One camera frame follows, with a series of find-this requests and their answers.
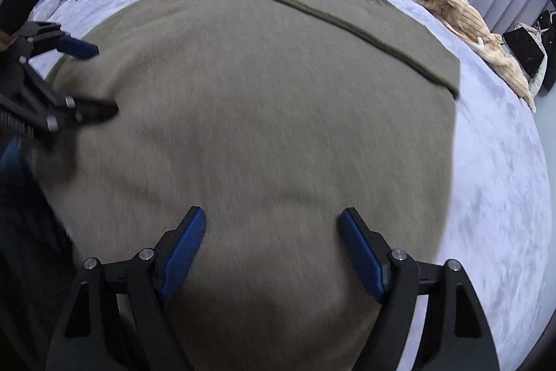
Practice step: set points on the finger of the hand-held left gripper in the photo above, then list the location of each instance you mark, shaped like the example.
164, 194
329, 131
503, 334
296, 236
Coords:
78, 47
97, 110

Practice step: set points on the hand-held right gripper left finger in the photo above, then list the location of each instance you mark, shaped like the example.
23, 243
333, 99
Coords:
184, 253

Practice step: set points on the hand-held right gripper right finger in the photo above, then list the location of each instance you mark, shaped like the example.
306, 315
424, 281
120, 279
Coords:
365, 253

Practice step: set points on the beige towel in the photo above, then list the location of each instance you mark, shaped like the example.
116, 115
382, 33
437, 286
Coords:
260, 114

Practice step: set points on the person's dark clothing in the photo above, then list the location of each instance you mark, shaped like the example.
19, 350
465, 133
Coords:
26, 245

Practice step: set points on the white bed sheet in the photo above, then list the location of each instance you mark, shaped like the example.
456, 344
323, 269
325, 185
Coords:
491, 179

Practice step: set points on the beige striped cloth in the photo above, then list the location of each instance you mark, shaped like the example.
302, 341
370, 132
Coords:
473, 27

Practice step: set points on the black speckled bag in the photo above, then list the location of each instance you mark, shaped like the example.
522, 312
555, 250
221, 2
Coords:
523, 47

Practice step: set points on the black cloth item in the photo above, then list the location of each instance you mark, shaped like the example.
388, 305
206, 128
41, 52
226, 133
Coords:
548, 49

